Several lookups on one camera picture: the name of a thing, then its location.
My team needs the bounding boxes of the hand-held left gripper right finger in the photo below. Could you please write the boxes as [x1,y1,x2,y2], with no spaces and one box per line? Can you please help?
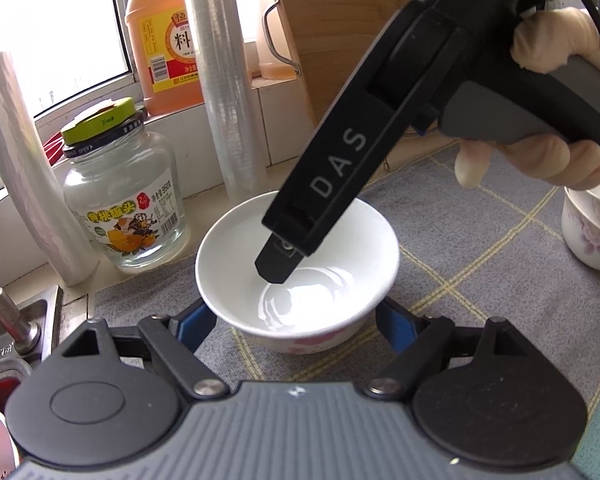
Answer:
[364,297,524,396]

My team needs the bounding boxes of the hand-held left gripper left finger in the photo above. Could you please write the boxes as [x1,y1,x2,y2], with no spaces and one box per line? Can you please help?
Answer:
[59,299,229,401]

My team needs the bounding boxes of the steel sink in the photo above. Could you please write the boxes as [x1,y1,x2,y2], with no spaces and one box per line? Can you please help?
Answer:
[0,284,64,376]

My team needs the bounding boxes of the tall plastic wrap roll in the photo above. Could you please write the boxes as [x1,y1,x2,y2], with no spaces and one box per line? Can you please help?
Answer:
[179,0,269,201]

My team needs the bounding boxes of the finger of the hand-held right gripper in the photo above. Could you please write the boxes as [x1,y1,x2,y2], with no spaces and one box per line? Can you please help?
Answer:
[254,225,314,286]

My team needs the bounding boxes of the short plastic wrap roll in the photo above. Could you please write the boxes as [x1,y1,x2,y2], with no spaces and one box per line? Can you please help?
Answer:
[0,52,101,287]

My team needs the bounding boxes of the orange cooking wine jug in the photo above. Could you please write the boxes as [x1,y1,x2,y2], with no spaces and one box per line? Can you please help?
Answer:
[124,0,206,116]

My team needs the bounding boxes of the person's right hand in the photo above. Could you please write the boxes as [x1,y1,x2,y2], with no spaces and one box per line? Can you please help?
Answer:
[454,9,600,191]

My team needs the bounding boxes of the window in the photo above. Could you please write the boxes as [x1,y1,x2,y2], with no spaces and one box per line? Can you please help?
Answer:
[0,0,136,126]

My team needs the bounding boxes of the bamboo cutting board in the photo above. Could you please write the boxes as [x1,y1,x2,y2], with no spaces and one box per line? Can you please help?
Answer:
[262,0,411,131]

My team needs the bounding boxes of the grey blue checked cloth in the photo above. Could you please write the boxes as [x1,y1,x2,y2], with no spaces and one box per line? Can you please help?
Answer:
[92,137,600,480]

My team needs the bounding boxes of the floral white cup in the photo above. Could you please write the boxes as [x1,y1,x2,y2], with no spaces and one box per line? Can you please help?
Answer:
[561,182,600,272]

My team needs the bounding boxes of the metal sink knob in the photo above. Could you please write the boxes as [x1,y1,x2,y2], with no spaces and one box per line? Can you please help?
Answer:
[0,287,41,362]

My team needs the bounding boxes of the glass jar green lid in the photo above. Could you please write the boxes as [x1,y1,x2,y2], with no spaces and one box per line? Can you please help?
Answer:
[61,97,189,269]

